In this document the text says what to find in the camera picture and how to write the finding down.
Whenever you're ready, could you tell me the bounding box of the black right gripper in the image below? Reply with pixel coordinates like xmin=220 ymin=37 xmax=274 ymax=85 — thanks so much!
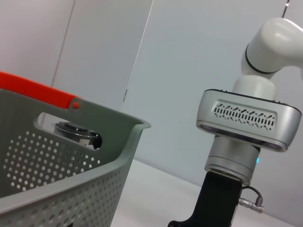
xmin=167 ymin=171 xmax=242 ymax=227

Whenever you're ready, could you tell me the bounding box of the grey perforated storage basket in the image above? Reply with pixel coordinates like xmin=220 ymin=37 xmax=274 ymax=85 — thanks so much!
xmin=0 ymin=88 xmax=152 ymax=227

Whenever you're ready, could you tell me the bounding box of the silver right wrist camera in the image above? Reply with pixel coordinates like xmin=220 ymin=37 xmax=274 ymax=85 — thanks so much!
xmin=195 ymin=88 xmax=299 ymax=152

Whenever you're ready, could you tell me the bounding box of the glass pitcher with black handle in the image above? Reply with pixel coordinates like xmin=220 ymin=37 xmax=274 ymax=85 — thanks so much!
xmin=53 ymin=121 xmax=104 ymax=150

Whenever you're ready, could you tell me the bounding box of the orange basket handle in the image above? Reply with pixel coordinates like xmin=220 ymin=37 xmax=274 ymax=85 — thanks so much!
xmin=0 ymin=71 xmax=83 ymax=111

